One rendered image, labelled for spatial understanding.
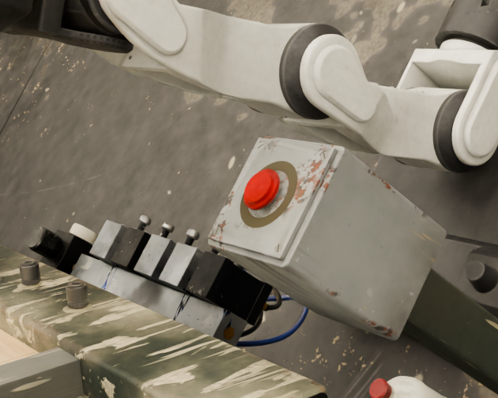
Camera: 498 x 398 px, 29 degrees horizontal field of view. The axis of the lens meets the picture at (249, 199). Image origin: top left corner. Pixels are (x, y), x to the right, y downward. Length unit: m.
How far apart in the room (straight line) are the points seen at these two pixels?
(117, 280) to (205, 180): 1.34
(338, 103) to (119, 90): 1.93
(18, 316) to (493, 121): 0.90
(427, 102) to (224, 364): 0.82
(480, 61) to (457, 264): 0.35
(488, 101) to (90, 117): 1.94
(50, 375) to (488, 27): 1.04
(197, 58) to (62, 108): 2.30
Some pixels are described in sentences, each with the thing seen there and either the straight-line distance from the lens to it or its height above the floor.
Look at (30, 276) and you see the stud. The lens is 1.24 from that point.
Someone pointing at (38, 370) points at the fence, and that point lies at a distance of 1.01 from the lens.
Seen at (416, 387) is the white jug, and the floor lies 0.14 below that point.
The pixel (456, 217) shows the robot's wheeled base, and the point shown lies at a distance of 1.78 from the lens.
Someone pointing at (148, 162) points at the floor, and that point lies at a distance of 2.92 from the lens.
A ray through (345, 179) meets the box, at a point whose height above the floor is 0.91.
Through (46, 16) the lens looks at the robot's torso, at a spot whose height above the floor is 1.03.
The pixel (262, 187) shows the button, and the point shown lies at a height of 0.94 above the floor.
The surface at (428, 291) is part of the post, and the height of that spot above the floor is 0.72.
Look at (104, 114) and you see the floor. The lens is 3.30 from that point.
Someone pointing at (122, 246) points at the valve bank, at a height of 0.76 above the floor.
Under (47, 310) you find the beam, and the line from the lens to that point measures 1.15.
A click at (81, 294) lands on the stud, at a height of 0.88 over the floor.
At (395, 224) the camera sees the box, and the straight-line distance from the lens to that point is 0.90.
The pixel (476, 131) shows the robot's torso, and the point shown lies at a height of 0.30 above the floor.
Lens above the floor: 1.45
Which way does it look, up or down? 36 degrees down
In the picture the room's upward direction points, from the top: 55 degrees counter-clockwise
